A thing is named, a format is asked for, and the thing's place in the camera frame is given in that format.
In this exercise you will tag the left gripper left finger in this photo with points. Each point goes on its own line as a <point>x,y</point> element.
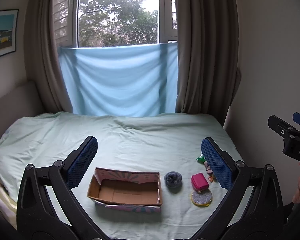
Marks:
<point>46,207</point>

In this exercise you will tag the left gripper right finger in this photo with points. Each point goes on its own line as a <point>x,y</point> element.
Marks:
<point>251,207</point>

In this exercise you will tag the round glitter coin purse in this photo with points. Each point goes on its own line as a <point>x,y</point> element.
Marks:
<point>201,198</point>

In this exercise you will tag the pink fabric garment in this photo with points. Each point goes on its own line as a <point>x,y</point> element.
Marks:
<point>208,169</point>

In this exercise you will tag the pink zip pouch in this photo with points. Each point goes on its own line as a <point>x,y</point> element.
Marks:
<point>199,183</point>

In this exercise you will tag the grey-blue fluffy pom-pom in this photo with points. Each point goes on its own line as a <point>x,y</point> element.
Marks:
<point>173,179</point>

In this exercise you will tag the green wet wipes packet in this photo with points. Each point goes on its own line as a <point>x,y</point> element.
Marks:
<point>201,159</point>

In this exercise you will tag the right brown curtain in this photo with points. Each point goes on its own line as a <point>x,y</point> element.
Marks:
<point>208,41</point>

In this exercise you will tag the brown curtain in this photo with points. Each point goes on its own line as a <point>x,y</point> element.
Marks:
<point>41,57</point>
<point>208,41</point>

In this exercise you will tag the cardboard box with patterned flaps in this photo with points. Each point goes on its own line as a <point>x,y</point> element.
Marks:
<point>126,190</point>

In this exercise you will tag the pale green bed sheet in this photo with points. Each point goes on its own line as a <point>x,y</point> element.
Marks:
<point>168,142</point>

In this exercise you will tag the left brown curtain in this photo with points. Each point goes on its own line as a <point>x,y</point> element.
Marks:
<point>41,57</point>

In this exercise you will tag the light blue hanging cloth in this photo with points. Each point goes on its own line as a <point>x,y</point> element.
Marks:
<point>136,81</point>

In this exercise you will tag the framed wall picture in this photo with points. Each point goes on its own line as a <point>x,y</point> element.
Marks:
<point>8,31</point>

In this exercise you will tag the window with white frame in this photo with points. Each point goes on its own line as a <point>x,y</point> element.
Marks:
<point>111,23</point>

